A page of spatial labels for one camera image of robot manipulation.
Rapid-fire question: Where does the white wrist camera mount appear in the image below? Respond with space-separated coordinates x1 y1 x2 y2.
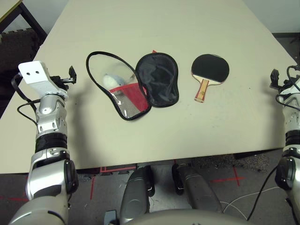
18 60 68 96
280 78 300 97

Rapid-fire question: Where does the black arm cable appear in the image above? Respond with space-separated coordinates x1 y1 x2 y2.
11 73 38 125
247 65 300 221

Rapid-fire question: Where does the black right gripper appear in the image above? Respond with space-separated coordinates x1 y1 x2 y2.
270 68 291 94

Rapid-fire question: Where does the grey floor pedal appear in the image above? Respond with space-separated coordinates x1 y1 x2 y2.
104 210 118 225

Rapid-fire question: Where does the grey robot right leg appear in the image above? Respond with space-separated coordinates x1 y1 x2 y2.
172 164 223 214

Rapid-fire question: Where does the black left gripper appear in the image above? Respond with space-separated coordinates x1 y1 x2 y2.
49 66 77 91

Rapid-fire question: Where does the grey robot torso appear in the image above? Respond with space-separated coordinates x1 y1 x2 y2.
131 208 249 225

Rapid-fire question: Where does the white floor cable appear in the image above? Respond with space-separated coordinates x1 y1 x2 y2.
221 186 279 221

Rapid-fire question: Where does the grey robot left leg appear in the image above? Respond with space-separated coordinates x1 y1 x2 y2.
119 165 155 223

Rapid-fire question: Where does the black red paddle case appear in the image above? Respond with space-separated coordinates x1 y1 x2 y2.
86 50 180 122

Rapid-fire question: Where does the red floor tape rectangle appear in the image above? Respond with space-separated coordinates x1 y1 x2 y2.
99 164 137 173

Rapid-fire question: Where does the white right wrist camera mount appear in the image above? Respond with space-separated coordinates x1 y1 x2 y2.
280 78 300 97

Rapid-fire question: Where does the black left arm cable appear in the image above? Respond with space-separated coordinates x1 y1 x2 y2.
11 73 38 125

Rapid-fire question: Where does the black framed side table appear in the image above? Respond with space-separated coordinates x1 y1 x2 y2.
0 0 49 42

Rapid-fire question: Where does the grey robot leg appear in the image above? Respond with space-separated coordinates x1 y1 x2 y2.
172 164 223 214
119 165 155 223

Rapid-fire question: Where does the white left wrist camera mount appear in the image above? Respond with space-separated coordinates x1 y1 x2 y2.
18 60 68 96

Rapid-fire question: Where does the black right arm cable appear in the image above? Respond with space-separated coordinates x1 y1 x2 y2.
247 65 300 221

